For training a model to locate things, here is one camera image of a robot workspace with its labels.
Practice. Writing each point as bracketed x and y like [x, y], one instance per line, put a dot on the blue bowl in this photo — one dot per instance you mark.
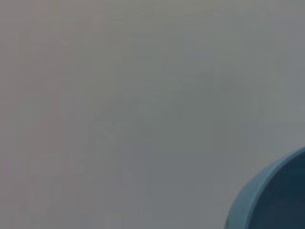
[274, 198]

